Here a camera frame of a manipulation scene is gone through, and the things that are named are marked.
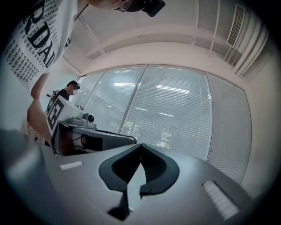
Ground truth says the person's head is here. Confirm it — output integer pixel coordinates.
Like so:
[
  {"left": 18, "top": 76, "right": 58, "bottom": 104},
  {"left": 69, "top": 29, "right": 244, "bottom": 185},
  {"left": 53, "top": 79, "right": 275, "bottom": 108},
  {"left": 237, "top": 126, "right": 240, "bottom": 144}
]
[{"left": 87, "top": 0, "right": 145, "bottom": 13}]

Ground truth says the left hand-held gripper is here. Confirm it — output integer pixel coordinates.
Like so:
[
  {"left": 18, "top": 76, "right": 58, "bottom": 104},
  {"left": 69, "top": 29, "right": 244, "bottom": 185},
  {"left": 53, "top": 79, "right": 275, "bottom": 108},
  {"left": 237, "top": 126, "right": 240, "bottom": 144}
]
[{"left": 46, "top": 94, "right": 137, "bottom": 156}]

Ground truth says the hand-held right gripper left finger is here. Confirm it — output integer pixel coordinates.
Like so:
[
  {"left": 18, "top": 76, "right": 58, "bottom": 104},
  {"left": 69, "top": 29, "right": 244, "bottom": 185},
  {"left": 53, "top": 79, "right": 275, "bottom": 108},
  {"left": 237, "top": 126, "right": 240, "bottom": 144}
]
[{"left": 37, "top": 144, "right": 141, "bottom": 225}]

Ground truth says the row of white ceiling pipes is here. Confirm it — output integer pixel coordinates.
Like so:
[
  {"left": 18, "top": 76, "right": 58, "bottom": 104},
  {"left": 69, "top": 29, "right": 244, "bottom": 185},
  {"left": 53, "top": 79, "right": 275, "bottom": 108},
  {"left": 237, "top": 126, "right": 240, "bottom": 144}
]
[{"left": 223, "top": 21, "right": 270, "bottom": 77}]

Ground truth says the person's left forearm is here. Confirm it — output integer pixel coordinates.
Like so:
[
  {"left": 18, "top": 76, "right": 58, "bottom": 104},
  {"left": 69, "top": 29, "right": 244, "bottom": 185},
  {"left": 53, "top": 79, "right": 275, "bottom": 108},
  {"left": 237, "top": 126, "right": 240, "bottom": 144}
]
[{"left": 26, "top": 96, "right": 55, "bottom": 147}]

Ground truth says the white printed t-shirt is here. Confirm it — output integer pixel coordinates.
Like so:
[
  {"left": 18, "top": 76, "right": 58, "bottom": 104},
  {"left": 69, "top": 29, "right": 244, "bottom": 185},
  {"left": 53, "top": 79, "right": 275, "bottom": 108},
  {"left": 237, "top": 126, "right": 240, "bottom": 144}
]
[{"left": 3, "top": 0, "right": 90, "bottom": 97}]

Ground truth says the white air vent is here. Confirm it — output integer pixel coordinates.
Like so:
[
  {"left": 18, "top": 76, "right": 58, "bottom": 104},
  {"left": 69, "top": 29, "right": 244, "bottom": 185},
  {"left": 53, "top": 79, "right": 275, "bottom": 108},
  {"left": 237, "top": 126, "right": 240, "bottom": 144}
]
[{"left": 226, "top": 4, "right": 246, "bottom": 48}]

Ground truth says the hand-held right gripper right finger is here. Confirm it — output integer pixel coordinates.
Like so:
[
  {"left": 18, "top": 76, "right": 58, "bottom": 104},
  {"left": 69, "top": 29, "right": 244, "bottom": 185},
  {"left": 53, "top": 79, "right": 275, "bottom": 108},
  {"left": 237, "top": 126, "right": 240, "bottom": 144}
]
[{"left": 131, "top": 144, "right": 253, "bottom": 225}]

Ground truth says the black head-mounted camera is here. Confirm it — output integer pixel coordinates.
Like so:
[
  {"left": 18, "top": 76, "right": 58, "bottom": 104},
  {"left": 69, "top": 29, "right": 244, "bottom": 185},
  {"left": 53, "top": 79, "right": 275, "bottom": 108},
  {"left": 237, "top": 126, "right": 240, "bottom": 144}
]
[{"left": 141, "top": 0, "right": 166, "bottom": 18}]

